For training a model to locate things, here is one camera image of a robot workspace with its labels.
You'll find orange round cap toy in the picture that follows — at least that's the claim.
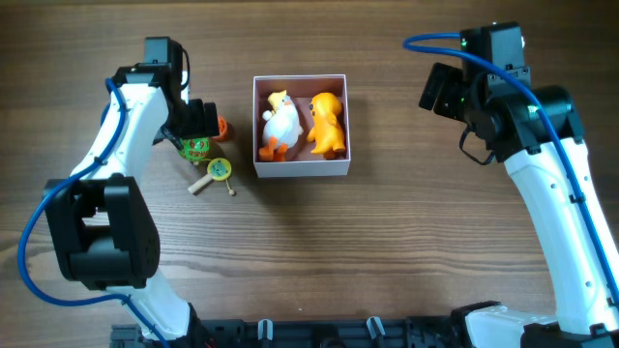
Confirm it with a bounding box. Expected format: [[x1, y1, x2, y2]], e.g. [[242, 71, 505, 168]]
[[213, 115, 230, 142]]

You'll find green patterned ball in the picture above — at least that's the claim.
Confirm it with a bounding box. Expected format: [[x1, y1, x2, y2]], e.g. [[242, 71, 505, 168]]
[[179, 137, 210, 163]]

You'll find yellow wooden rattle drum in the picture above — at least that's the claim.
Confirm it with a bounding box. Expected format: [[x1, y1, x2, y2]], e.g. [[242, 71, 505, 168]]
[[188, 158, 236, 196]]

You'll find white duck toy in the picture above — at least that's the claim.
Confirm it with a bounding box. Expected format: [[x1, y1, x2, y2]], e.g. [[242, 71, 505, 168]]
[[258, 90, 304, 161]]

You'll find orange dinosaur toy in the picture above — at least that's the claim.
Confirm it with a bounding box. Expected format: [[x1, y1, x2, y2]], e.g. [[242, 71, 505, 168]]
[[307, 92, 346, 160]]

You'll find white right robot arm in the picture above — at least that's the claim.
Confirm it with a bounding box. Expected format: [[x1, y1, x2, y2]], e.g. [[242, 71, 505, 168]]
[[403, 22, 618, 347]]

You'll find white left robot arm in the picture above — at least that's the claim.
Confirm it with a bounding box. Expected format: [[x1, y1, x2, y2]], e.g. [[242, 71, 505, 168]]
[[36, 37, 220, 347]]

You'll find white cardboard box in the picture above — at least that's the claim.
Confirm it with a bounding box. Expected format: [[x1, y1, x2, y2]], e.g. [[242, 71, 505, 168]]
[[252, 74, 351, 178]]

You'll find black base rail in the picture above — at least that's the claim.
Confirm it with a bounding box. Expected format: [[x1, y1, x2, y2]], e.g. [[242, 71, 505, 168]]
[[109, 316, 480, 348]]

